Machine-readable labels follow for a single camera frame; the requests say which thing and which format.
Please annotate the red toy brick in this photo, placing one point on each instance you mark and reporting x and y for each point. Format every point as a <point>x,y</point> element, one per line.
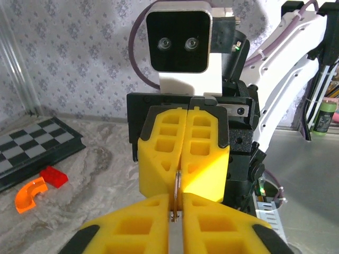
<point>54,177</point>

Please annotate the aluminium frame post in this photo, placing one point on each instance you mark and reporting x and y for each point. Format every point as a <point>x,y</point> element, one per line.
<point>19,68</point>

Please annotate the black grey chessboard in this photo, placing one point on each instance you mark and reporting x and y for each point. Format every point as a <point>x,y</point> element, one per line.
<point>34,143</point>

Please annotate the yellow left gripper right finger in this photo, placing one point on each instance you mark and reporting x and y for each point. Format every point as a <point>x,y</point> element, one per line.
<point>212,232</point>

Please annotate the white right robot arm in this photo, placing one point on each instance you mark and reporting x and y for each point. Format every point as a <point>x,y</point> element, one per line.
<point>286,61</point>

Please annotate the orange curved track piece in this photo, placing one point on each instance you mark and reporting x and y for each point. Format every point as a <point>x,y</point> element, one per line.
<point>25,198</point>

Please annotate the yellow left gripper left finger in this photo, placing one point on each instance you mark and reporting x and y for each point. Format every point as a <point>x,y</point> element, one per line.
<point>132,232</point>

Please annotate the gold split keyring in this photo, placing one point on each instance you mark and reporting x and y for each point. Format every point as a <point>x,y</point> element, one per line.
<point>177,182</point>

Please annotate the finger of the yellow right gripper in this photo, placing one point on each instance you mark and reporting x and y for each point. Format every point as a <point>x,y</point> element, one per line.
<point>206,172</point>
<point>156,169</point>

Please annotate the green bottle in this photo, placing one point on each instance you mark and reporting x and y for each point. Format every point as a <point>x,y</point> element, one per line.
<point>324,119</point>

